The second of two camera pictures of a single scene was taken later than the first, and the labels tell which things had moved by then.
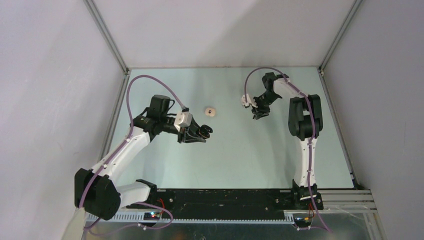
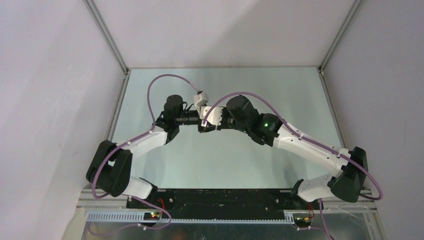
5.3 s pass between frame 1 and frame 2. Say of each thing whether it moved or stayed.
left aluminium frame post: stayed
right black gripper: moved
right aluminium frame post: stayed
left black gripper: moved
